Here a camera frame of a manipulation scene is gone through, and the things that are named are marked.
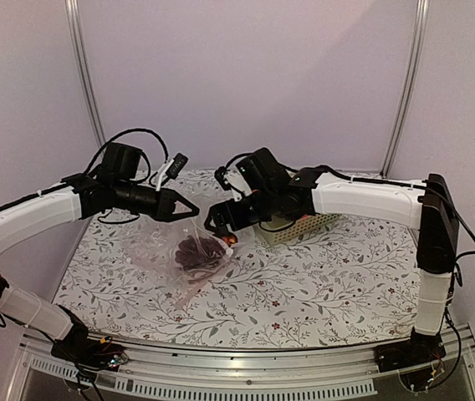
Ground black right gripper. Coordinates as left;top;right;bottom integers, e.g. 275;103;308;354
205;185;279;236

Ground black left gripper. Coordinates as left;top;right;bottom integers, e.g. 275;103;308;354
114;180;200;222

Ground dark purple toy grapes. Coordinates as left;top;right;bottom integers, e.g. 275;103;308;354
175;236;226;271

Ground clear pink-zipper zip bag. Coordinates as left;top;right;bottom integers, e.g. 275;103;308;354
122;219;232;309

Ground clear white-dotted zip bag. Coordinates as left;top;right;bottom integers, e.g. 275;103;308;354
147;219;254;285

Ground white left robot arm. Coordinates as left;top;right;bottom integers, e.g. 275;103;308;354
0;143;199;363

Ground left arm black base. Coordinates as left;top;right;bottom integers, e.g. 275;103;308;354
51;306;129;371

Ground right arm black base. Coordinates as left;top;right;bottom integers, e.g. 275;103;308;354
374;331;447;393

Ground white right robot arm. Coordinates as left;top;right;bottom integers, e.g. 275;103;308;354
204;148;460;364

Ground beige perforated plastic basket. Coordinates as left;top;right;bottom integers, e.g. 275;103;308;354
254;214;340;246

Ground floral patterned table mat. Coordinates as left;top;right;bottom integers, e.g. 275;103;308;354
51;168;446;349

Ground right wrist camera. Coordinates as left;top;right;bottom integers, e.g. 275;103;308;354
214;166;253;202

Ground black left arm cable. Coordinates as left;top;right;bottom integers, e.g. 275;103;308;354
82;128;170;172

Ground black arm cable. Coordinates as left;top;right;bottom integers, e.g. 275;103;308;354
82;128;170;172
222;152;475;258

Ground left aluminium frame post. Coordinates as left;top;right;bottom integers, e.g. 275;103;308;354
64;0;106;147

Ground aluminium frame post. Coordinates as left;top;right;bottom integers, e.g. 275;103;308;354
380;0;430;177
64;0;106;147

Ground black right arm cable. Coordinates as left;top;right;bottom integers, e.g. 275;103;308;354
222;152;475;258

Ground right aluminium frame post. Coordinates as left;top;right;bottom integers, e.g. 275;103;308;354
380;0;430;177

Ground aluminium front rail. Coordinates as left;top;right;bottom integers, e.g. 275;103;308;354
5;325;475;400

